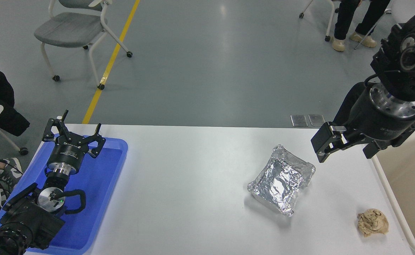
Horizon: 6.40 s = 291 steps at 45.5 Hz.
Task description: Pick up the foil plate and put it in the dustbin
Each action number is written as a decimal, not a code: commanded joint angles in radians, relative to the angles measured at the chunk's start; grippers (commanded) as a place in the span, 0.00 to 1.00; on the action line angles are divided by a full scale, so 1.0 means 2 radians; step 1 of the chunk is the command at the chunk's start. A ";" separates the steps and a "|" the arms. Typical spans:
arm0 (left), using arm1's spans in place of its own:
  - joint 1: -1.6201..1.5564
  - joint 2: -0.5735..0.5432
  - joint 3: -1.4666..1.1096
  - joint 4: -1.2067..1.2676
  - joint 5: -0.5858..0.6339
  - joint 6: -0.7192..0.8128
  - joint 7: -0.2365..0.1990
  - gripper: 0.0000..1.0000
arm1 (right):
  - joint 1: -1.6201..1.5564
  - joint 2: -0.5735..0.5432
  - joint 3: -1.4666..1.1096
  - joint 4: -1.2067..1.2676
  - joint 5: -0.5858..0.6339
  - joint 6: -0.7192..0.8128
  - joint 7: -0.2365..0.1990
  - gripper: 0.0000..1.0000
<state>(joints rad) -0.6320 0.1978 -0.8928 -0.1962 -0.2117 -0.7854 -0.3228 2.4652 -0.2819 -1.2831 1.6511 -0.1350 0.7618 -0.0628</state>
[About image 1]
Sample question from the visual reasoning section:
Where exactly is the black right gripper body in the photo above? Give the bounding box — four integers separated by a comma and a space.
345, 88, 415, 143

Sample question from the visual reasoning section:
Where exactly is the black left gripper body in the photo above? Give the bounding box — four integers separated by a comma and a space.
48, 133, 94, 168

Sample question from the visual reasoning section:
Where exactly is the silver foil plate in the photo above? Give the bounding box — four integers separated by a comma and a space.
247, 144, 316, 217

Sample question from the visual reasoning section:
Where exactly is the blue plastic tray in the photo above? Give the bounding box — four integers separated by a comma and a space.
0, 136, 128, 255

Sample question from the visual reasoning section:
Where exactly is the large pale bin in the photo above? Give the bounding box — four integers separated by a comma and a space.
371, 129, 415, 255

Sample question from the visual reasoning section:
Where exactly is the person's shoe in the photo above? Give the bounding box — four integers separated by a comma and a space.
0, 158, 24, 193

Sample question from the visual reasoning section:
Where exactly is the crumpled tan paper ball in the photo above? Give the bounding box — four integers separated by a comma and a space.
357, 209, 389, 237

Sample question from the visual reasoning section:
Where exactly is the grey wheeled chair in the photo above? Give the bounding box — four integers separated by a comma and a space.
34, 0, 133, 90

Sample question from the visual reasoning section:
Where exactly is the white-legged wheeled chair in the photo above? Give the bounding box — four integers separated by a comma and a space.
299, 0, 339, 42

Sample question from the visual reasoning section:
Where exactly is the person in dark trousers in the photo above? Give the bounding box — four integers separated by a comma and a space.
332, 0, 392, 52

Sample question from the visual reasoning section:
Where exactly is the white plastic chair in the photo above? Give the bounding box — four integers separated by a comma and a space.
391, 0, 415, 26

